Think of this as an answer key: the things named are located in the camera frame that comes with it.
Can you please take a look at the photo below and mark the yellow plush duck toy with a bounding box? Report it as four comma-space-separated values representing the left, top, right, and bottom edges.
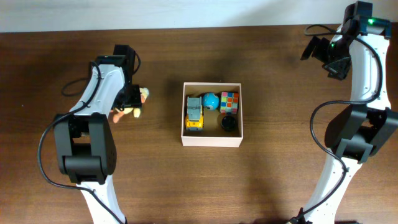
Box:
111, 85, 150, 123

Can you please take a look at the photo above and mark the yellow grey toy truck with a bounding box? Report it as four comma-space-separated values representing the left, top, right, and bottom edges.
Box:
185, 96, 203, 131

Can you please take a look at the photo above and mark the blue white ball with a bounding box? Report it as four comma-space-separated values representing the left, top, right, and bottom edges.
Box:
202, 92, 220, 110

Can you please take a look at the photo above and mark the pink cardboard box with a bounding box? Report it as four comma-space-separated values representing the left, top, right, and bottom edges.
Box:
181, 82, 244, 147

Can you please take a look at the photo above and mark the colourful puzzle cube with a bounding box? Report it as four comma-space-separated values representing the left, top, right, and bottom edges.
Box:
220, 91, 239, 114

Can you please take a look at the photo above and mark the black round lid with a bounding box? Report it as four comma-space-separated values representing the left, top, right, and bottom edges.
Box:
221, 115, 237, 131

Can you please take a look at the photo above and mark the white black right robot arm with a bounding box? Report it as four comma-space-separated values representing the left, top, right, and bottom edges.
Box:
289, 1, 397, 223

